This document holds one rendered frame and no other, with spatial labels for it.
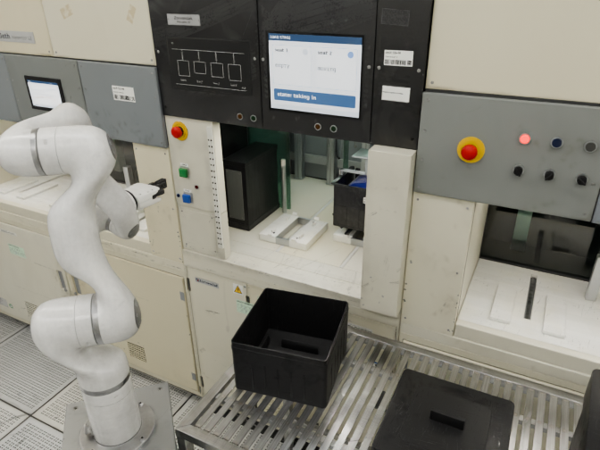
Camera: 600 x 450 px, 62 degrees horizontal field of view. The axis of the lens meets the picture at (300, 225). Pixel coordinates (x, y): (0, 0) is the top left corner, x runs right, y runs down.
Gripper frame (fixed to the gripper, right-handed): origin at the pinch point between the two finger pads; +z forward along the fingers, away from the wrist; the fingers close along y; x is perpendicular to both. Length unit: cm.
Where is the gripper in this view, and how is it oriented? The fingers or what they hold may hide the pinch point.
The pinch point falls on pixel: (161, 184)
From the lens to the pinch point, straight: 174.2
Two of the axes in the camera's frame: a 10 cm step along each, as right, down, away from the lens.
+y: 8.9, 2.0, -4.1
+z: 4.5, -4.1, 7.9
